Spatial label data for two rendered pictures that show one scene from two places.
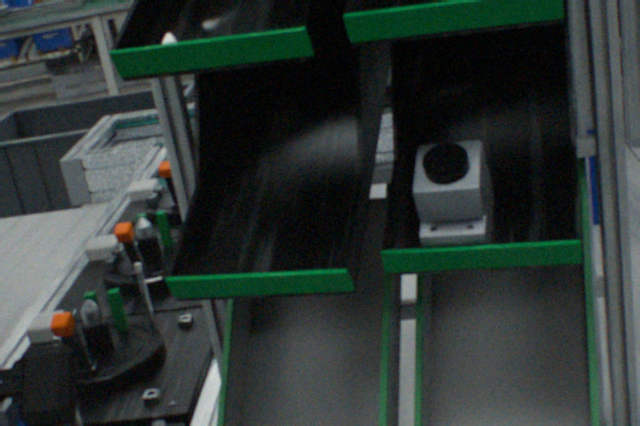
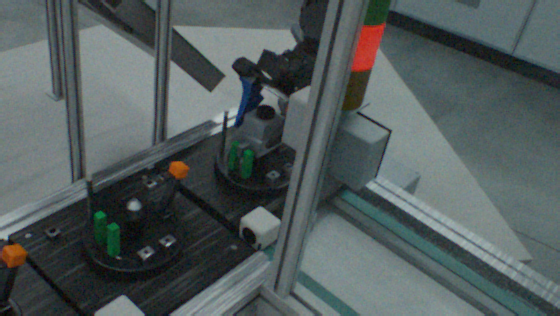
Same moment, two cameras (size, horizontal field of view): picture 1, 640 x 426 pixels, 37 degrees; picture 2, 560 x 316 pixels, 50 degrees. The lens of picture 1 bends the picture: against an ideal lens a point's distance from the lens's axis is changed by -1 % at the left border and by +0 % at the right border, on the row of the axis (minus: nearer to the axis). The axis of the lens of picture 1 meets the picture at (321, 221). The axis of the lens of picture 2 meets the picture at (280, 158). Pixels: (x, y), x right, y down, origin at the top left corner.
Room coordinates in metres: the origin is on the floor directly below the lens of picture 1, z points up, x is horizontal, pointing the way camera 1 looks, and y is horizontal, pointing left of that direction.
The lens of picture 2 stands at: (1.41, 0.69, 1.60)
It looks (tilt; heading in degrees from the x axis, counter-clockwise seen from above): 37 degrees down; 207
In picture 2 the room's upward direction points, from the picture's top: 11 degrees clockwise
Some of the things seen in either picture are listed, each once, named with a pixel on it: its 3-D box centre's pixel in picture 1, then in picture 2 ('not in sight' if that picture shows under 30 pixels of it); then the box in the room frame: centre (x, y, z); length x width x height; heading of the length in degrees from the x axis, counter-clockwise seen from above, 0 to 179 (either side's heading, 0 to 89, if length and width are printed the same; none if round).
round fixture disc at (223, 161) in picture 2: not in sight; (256, 166); (0.72, 0.30, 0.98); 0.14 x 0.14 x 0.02
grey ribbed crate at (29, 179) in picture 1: (92, 151); not in sight; (2.83, 0.64, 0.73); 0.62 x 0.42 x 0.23; 82
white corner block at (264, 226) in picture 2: not in sight; (259, 228); (0.83, 0.38, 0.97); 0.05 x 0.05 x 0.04; 82
